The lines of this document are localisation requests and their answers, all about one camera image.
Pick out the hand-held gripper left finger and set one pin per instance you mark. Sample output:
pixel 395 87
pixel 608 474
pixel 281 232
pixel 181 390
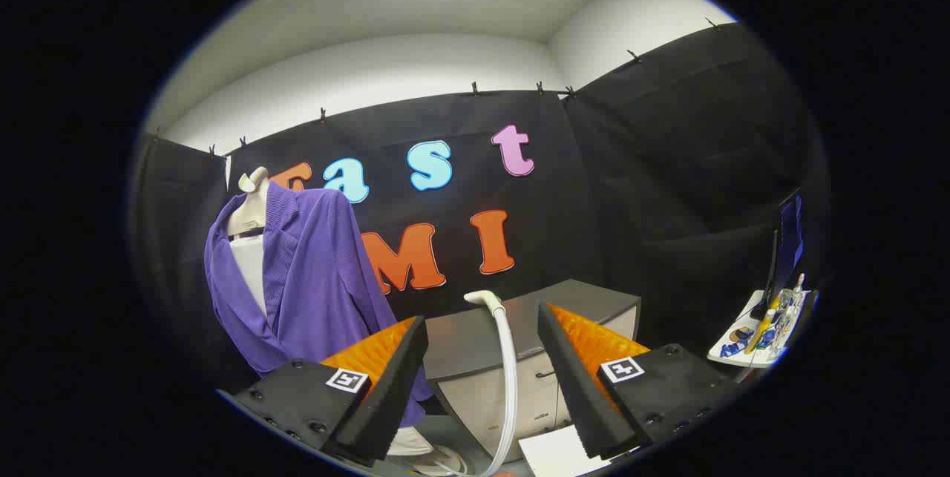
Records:
pixel 393 388

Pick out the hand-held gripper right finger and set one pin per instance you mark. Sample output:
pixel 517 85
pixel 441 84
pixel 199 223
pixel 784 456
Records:
pixel 579 388

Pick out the white paper sheet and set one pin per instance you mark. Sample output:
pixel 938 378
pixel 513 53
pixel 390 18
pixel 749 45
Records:
pixel 553 455

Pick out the grey cabinet with dark top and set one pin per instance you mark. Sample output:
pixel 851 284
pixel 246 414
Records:
pixel 482 343

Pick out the small white side table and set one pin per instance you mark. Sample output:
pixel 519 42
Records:
pixel 726 358

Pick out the blue small packet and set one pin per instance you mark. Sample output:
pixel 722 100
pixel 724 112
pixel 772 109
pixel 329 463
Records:
pixel 735 347

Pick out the yellow bottle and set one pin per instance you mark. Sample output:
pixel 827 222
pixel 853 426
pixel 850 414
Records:
pixel 761 332

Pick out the black backdrop cloth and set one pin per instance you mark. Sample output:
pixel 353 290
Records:
pixel 631 188

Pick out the cluster of clear bottles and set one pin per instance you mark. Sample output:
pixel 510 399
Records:
pixel 788 310

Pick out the black computer monitor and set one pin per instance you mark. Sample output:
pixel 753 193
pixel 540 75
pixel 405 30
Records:
pixel 788 239

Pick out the row of black cloth clips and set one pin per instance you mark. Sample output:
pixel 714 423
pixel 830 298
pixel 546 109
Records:
pixel 475 87

